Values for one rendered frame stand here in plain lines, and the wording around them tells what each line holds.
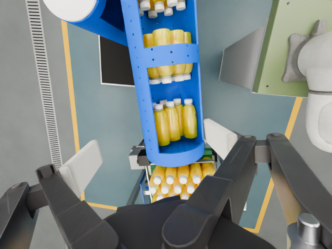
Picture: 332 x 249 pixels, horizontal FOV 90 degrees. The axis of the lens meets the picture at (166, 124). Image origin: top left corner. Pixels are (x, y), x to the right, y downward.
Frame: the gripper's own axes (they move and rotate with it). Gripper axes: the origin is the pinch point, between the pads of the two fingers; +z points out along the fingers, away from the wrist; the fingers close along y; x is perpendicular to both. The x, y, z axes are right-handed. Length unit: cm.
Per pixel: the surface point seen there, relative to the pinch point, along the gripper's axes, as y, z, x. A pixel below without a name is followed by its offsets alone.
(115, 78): -36, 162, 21
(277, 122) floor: 125, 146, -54
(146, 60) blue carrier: 0.6, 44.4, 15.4
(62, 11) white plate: -33, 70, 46
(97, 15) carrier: -18, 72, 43
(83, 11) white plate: -23, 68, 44
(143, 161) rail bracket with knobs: -13, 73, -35
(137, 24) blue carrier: 0, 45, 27
